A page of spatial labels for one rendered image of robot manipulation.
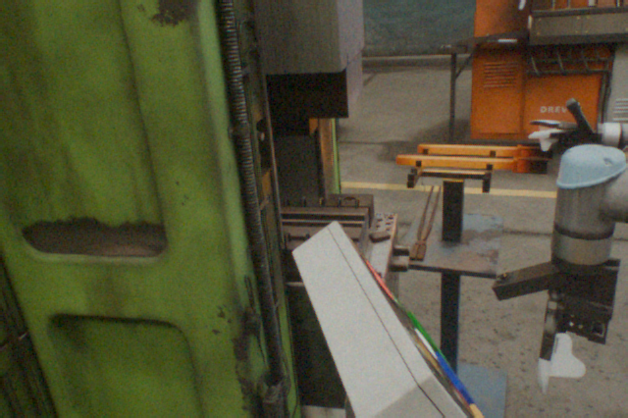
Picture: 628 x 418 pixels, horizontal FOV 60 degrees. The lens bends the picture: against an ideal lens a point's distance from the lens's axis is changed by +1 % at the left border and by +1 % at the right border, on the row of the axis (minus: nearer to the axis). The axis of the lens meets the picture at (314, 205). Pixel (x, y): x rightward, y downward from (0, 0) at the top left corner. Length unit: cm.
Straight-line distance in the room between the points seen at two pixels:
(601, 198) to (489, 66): 394
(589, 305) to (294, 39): 62
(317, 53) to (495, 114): 386
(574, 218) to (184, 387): 76
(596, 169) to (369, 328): 36
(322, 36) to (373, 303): 52
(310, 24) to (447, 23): 780
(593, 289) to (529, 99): 394
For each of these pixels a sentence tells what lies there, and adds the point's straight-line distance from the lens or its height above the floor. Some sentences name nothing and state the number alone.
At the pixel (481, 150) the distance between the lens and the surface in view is 181.
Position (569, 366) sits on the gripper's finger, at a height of 99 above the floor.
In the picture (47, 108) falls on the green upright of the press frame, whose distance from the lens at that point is 97.
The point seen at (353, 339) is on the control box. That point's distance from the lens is 58.
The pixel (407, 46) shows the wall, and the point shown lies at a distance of 885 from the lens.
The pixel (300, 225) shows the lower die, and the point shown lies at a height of 99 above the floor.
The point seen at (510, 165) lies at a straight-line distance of 170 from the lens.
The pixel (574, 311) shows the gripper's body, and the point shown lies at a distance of 86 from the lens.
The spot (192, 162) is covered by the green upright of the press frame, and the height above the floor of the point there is 129.
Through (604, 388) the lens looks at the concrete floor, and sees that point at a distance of 242.
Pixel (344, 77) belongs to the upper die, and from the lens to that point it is 102.
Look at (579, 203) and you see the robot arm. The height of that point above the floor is 123.
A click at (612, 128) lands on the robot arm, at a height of 105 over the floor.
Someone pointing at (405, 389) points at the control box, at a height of 119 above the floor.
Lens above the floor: 153
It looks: 24 degrees down
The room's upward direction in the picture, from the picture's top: 5 degrees counter-clockwise
